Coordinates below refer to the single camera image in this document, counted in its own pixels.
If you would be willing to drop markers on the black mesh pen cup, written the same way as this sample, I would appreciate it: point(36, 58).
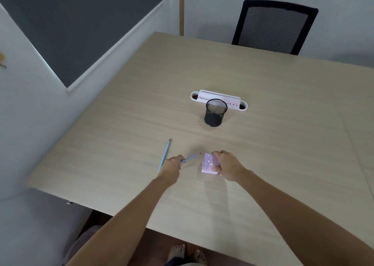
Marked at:
point(216, 112)

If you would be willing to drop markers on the blue pencil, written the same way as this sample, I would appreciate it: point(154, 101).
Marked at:
point(191, 158)
point(164, 155)

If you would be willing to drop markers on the white desk organizer tray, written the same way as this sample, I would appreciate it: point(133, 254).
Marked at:
point(217, 98)

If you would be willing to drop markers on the person's right thumb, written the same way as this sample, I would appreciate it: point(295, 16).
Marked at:
point(215, 167)

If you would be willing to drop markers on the person's left hand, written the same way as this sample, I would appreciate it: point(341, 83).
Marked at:
point(171, 169)

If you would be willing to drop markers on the person's left fingers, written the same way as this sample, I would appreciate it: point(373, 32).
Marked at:
point(178, 159)

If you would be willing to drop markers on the person's foot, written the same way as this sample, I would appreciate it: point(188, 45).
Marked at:
point(177, 252)
point(199, 257)

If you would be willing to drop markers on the black mesh office chair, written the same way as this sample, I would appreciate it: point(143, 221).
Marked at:
point(273, 26)

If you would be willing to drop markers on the person's right forearm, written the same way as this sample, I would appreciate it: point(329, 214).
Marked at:
point(301, 219)

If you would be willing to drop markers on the pink pencil sharpener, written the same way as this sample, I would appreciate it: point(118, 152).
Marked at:
point(208, 165)

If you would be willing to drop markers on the person's left forearm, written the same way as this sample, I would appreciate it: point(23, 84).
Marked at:
point(117, 227)

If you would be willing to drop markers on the person's right hand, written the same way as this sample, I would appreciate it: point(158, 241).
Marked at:
point(229, 165)

